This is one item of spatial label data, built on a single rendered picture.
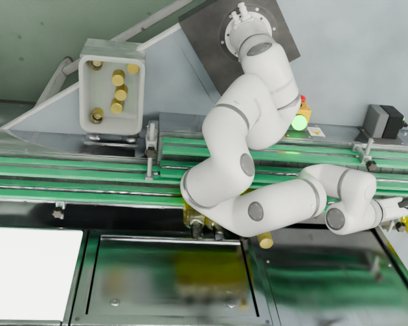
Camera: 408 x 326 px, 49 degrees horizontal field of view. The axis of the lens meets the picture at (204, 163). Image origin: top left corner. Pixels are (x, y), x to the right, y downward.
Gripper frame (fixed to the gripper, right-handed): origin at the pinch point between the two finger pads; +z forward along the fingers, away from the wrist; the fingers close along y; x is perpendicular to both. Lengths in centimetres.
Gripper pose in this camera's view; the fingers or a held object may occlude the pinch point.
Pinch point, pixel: (399, 206)
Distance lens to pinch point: 130.0
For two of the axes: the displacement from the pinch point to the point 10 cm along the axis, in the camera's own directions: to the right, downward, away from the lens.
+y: 5.9, -3.3, -7.4
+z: 7.7, -0.4, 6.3
